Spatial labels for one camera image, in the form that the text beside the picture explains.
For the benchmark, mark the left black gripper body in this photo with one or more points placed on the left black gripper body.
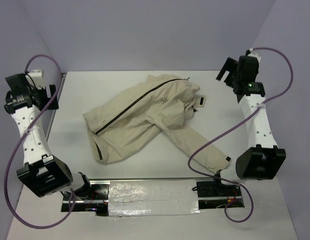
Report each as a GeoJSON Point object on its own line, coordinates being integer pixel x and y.
{"type": "Point", "coordinates": [41, 94]}

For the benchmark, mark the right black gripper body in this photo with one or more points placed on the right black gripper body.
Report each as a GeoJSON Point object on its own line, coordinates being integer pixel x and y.
{"type": "Point", "coordinates": [238, 79]}

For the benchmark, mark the cream jacket with black zipper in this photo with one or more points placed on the cream jacket with black zipper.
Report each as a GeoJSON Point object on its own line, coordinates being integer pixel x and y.
{"type": "Point", "coordinates": [123, 125]}

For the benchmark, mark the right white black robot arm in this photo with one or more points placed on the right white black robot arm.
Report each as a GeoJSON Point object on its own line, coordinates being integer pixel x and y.
{"type": "Point", "coordinates": [263, 157]}

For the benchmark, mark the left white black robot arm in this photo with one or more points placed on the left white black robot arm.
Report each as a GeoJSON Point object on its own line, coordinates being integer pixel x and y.
{"type": "Point", "coordinates": [42, 172]}

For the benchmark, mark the white foam front board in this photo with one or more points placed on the white foam front board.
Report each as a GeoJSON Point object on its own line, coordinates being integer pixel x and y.
{"type": "Point", "coordinates": [264, 216]}

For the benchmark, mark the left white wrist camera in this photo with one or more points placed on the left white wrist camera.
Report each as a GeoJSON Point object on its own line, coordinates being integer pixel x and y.
{"type": "Point", "coordinates": [36, 79]}

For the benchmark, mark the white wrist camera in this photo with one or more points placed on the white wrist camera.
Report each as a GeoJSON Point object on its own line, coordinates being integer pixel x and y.
{"type": "Point", "coordinates": [254, 54]}
{"type": "Point", "coordinates": [36, 79]}

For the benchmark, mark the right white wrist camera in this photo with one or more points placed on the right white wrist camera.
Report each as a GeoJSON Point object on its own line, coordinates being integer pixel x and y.
{"type": "Point", "coordinates": [254, 54]}

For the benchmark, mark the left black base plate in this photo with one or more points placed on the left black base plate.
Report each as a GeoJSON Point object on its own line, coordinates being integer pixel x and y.
{"type": "Point", "coordinates": [96, 200]}

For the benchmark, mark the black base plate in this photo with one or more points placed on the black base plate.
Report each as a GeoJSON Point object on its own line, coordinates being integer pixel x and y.
{"type": "Point", "coordinates": [96, 200]}
{"type": "Point", "coordinates": [212, 195]}

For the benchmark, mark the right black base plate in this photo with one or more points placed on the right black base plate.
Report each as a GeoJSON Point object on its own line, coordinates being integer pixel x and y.
{"type": "Point", "coordinates": [212, 195]}

